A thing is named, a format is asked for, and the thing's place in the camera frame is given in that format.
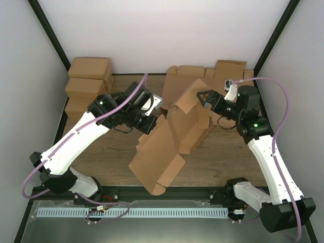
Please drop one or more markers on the black frame post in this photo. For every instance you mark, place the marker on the black frame post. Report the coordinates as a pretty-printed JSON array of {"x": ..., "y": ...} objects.
[
  {"x": 37, "y": 9},
  {"x": 283, "y": 21}
]

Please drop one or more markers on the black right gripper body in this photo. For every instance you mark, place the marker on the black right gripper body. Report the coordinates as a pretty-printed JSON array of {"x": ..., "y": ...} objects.
[{"x": 217, "y": 108}]

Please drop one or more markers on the cardboard box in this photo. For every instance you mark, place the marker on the cardboard box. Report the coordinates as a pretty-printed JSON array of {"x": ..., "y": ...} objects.
[
  {"x": 76, "y": 107},
  {"x": 85, "y": 88},
  {"x": 159, "y": 155},
  {"x": 89, "y": 67}
]

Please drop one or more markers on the stack of flat cardboard sheets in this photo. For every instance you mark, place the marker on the stack of flat cardboard sheets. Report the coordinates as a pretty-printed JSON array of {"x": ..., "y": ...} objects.
[{"x": 179, "y": 78}]

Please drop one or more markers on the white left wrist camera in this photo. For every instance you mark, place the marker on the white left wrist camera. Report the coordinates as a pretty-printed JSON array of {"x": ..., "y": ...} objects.
[{"x": 153, "y": 103}]

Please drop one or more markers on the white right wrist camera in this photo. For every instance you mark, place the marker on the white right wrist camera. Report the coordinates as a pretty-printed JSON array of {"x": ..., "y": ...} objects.
[{"x": 231, "y": 90}]

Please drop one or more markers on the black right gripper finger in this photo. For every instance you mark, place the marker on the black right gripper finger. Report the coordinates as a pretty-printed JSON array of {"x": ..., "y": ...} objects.
[
  {"x": 204, "y": 102},
  {"x": 208, "y": 93}
]

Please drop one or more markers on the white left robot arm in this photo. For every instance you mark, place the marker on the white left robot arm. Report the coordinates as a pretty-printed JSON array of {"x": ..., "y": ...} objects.
[{"x": 132, "y": 108}]

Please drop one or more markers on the upright cardboard sheet at back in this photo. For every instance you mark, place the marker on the upright cardboard sheet at back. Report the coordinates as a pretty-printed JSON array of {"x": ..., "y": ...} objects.
[{"x": 231, "y": 65}]

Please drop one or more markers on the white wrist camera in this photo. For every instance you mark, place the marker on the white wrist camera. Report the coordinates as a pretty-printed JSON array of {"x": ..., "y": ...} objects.
[
  {"x": 153, "y": 103},
  {"x": 231, "y": 90}
]

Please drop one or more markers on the light blue slotted cable duct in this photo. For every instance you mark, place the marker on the light blue slotted cable duct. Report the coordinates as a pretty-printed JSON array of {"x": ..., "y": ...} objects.
[{"x": 218, "y": 213}]

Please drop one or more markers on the right black frame post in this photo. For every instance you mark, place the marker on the right black frame post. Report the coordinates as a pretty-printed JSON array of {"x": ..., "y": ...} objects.
[{"x": 283, "y": 21}]

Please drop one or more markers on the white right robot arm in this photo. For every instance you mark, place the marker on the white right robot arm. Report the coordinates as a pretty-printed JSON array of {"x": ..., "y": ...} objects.
[{"x": 284, "y": 206}]

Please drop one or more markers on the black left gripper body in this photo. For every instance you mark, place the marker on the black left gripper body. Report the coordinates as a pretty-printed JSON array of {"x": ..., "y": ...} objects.
[{"x": 144, "y": 127}]

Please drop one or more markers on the left black frame post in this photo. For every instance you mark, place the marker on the left black frame post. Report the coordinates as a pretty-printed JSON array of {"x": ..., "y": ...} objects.
[{"x": 37, "y": 9}]

